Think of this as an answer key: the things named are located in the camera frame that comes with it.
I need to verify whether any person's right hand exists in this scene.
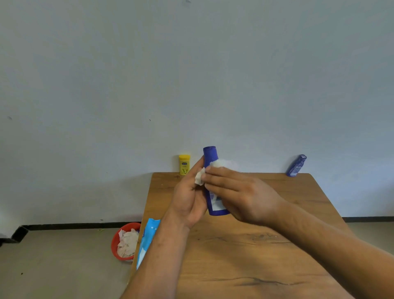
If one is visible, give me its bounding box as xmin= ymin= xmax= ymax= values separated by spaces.
xmin=201 ymin=166 xmax=287 ymax=227

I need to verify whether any person's left hand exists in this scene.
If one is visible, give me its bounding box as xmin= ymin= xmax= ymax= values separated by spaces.
xmin=167 ymin=155 xmax=208 ymax=230

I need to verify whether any large blue lotion bottle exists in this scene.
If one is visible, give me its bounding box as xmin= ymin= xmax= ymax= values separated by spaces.
xmin=203 ymin=146 xmax=231 ymax=216

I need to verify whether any white wet wipe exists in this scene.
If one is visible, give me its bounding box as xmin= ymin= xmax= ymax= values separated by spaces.
xmin=195 ymin=159 xmax=239 ymax=186

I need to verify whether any person's right forearm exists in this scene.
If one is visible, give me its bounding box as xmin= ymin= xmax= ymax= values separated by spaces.
xmin=271 ymin=200 xmax=394 ymax=299

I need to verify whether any person's left forearm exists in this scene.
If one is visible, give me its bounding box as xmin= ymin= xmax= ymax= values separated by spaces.
xmin=120 ymin=210 xmax=191 ymax=299

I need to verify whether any small yellow jar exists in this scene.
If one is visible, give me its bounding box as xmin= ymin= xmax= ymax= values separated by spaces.
xmin=179 ymin=154 xmax=191 ymax=176

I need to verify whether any wooden table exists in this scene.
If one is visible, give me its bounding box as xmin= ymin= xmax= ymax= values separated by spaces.
xmin=127 ymin=172 xmax=356 ymax=299

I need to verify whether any small blue bottle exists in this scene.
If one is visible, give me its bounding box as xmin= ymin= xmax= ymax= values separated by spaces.
xmin=286 ymin=154 xmax=307 ymax=177

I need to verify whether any light blue wipes packet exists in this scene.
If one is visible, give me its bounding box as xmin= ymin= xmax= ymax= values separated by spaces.
xmin=136 ymin=218 xmax=161 ymax=270

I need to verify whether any pile of used white wipes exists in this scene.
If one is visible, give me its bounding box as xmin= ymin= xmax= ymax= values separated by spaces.
xmin=117 ymin=228 xmax=140 ymax=258

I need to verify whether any red plastic bowl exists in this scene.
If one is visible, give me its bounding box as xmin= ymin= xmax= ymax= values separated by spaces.
xmin=111 ymin=222 xmax=142 ymax=262

